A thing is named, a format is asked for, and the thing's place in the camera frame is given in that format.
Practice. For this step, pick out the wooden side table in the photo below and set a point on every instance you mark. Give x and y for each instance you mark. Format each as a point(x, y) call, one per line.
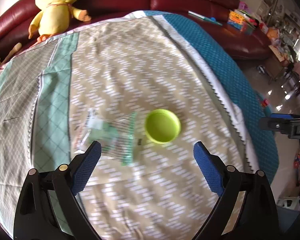
point(276, 65)

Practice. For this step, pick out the clear green printed wrapper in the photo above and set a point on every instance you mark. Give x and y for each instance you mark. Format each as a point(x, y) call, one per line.
point(117, 137)

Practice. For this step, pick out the blue round trash bin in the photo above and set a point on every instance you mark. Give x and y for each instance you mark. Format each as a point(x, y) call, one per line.
point(267, 111)

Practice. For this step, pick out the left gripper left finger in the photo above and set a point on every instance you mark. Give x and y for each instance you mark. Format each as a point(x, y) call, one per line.
point(35, 217)

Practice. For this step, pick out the red leather sofa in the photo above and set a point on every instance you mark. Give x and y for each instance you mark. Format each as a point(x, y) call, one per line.
point(14, 22)

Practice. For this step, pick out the lime green plastic cup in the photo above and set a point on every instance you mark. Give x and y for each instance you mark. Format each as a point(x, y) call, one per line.
point(162, 126)

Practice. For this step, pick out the yellow duck plush toy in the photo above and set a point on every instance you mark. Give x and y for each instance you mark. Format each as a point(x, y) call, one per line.
point(54, 18)

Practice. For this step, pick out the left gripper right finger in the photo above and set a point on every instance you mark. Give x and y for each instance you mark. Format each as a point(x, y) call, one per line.
point(245, 208)

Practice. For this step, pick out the patterned tablecloth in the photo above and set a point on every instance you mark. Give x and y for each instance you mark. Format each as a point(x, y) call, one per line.
point(144, 61)

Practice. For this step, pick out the red label on bin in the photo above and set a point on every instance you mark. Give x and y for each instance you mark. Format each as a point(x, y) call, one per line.
point(264, 103)

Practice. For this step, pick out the colourful toy box stack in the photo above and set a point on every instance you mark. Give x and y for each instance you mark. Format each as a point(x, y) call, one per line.
point(242, 20)

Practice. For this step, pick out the teal book on sofa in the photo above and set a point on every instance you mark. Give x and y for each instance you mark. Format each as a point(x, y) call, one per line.
point(204, 18)

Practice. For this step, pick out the white plastic stool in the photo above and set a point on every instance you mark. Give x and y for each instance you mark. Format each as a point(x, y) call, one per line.
point(292, 203)

